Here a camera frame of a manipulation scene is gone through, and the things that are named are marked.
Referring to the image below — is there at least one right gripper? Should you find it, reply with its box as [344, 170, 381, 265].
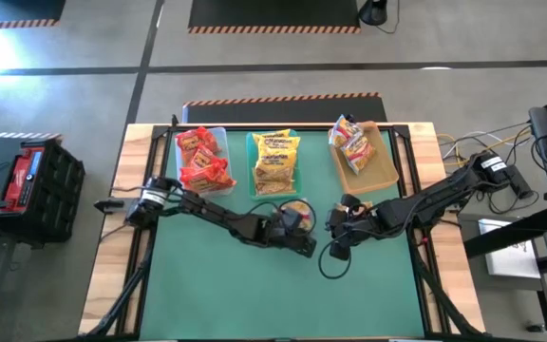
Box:
[325, 194, 388, 261]

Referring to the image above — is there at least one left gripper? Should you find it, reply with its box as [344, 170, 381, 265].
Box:
[239, 213, 318, 259]

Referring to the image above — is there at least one teal plastic bin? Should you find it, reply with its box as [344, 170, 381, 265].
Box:
[245, 128, 302, 201]

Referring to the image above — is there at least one clear plastic bin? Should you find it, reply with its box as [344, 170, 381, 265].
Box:
[175, 125, 236, 202]

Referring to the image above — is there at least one black power brick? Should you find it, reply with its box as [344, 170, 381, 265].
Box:
[500, 163, 536, 200]

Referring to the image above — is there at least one black stand base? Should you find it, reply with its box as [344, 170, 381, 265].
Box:
[358, 0, 389, 27]

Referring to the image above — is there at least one black and red toolbox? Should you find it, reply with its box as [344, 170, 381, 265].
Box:
[0, 138, 86, 244]

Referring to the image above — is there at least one red tool case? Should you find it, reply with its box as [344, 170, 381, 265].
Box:
[0, 145, 46, 214]

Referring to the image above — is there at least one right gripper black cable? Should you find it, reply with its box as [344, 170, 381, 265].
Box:
[317, 235, 354, 280]

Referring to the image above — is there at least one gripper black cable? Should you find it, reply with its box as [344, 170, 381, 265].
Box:
[254, 198, 318, 238]
[317, 235, 354, 280]

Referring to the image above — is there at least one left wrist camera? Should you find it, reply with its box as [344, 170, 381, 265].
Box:
[273, 206, 306, 234]

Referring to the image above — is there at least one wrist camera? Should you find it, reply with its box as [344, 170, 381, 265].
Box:
[337, 193, 365, 215]
[273, 206, 306, 234]

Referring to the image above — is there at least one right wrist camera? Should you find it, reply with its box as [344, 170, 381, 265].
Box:
[337, 193, 365, 215]

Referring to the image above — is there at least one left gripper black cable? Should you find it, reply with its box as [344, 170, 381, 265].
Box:
[254, 198, 318, 238]

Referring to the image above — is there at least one black metal rig frame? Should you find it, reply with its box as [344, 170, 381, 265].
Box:
[81, 113, 486, 341]

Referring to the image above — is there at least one yellow cable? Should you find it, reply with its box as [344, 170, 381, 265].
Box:
[443, 132, 534, 167]

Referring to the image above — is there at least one black clamp mount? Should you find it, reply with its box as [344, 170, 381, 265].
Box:
[93, 198, 127, 215]

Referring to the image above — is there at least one black stand cable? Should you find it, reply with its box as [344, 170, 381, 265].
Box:
[376, 0, 401, 35]

